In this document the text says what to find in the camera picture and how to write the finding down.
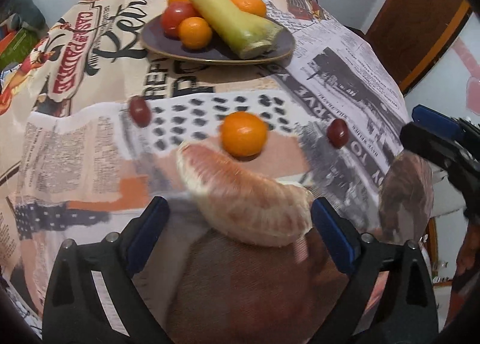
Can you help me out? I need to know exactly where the dark red grape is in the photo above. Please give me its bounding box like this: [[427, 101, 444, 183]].
[[128, 96, 151, 128], [326, 118, 349, 148]]

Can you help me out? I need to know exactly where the peeled pomelo segment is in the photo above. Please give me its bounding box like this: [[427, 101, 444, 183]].
[[176, 142, 313, 248]]

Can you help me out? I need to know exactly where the small mandarin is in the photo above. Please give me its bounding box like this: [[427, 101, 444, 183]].
[[220, 111, 269, 157], [178, 17, 213, 50]]

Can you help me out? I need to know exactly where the large orange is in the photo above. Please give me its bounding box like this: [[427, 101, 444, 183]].
[[230, 0, 267, 18]]

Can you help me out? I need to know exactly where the red tomato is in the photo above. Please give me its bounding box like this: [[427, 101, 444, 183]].
[[160, 1, 199, 39]]

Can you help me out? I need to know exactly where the person's hand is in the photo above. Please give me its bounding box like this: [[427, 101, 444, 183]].
[[456, 222, 480, 276]]

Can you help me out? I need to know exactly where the brown wooden door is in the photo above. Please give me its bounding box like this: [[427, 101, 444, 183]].
[[366, 0, 472, 92]]

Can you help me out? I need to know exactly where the green patterned box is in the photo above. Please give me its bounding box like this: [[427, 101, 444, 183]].
[[0, 28, 39, 70]]

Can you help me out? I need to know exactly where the dark purple plate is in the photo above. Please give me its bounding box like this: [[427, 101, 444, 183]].
[[140, 15, 295, 66]]

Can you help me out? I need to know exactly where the grey plush pillow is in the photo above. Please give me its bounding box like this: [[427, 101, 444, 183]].
[[1, 0, 47, 32]]

